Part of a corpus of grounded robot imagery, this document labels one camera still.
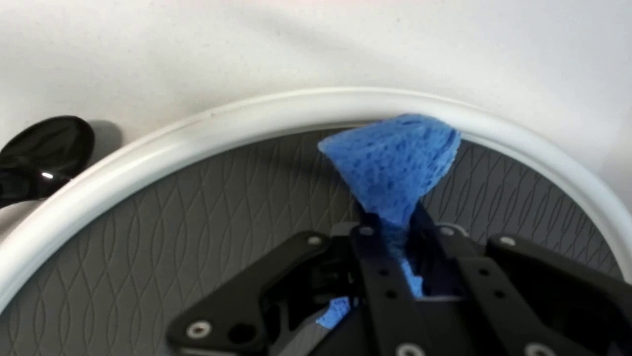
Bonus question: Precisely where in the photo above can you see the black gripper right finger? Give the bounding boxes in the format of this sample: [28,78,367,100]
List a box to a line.
[407,199,632,356]

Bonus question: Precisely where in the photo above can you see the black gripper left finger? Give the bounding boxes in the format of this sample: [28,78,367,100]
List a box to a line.
[166,201,427,356]

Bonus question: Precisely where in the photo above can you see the blue sponge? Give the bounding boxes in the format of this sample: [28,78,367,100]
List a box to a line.
[316,110,462,332]

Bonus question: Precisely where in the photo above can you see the round white-rimmed grey tray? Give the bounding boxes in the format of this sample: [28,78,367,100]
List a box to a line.
[0,84,632,356]

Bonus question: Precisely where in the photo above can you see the black plastic spoon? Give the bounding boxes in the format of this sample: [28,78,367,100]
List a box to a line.
[0,114,97,209]

